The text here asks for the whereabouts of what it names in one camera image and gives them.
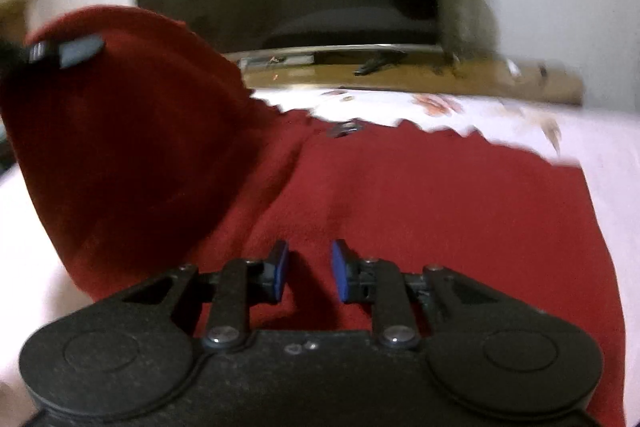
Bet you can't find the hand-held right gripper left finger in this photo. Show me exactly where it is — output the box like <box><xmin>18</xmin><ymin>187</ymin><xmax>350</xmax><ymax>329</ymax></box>
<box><xmin>120</xmin><ymin>239</ymin><xmax>292</xmax><ymax>353</ymax></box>

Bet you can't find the floral white bed sheet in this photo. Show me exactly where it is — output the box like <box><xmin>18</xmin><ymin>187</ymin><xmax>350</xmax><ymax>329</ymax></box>
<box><xmin>0</xmin><ymin>88</ymin><xmax>640</xmax><ymax>427</ymax></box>

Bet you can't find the wooden television stand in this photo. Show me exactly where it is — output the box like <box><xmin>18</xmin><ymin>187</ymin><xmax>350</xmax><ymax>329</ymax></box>
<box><xmin>225</xmin><ymin>51</ymin><xmax>586</xmax><ymax>108</ymax></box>

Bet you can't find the silver set-top box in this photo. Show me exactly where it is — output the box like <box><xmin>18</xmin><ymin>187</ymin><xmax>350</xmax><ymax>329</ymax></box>
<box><xmin>239</xmin><ymin>53</ymin><xmax>316</xmax><ymax>70</ymax></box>

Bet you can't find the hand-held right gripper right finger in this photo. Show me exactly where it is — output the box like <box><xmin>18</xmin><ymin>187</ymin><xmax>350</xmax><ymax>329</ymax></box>
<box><xmin>331</xmin><ymin>239</ymin><xmax>503</xmax><ymax>350</ymax></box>

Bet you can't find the red knit sweater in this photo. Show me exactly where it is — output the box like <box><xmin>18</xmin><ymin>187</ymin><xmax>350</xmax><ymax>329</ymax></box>
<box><xmin>0</xmin><ymin>5</ymin><xmax>627</xmax><ymax>427</ymax></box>

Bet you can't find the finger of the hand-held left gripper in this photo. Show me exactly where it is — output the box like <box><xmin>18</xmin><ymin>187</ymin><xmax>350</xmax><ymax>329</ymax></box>
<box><xmin>0</xmin><ymin>34</ymin><xmax>106</xmax><ymax>70</ymax></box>

